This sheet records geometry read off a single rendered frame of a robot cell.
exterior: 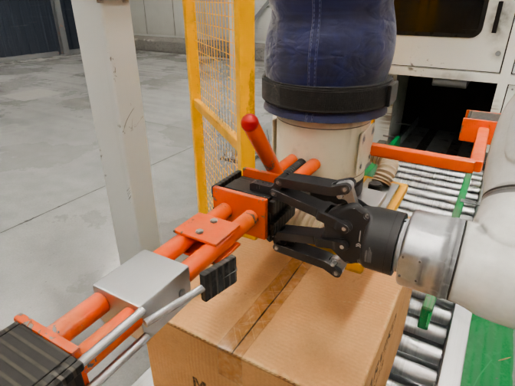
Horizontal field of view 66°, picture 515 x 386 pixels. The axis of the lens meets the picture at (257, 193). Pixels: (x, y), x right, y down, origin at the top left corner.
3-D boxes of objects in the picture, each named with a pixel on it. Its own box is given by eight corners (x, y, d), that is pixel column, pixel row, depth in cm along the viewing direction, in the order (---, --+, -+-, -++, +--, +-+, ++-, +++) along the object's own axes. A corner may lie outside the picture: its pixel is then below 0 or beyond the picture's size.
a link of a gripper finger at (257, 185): (283, 198, 51) (283, 178, 50) (249, 190, 53) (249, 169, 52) (288, 194, 52) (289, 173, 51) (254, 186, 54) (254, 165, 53)
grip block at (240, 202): (241, 199, 63) (240, 165, 60) (297, 214, 58) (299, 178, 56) (209, 223, 56) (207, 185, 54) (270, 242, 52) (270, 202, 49)
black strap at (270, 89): (294, 81, 85) (295, 61, 83) (406, 93, 75) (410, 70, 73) (237, 103, 67) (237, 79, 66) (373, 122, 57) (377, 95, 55)
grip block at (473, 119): (461, 130, 93) (467, 109, 91) (503, 135, 89) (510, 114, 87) (457, 140, 87) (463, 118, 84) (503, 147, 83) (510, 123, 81)
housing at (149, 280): (147, 279, 45) (142, 246, 43) (195, 300, 42) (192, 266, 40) (96, 319, 39) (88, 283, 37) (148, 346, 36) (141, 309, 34)
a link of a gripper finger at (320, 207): (346, 237, 47) (349, 227, 46) (265, 197, 51) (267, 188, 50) (356, 222, 50) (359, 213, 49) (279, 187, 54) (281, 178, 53)
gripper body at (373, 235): (400, 228, 41) (316, 207, 45) (388, 292, 45) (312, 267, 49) (414, 199, 47) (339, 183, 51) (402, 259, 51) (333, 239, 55)
